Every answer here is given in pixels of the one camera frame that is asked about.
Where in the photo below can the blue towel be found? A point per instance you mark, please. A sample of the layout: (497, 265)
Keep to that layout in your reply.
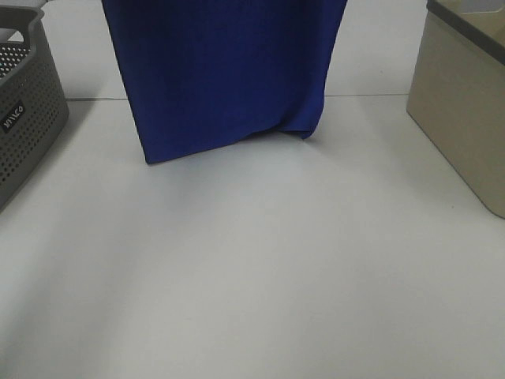
(205, 74)

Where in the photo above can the beige storage box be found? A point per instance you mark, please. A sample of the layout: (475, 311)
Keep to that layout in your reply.
(457, 92)

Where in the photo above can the grey perforated plastic basket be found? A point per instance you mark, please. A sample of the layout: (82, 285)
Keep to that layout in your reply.
(33, 106)

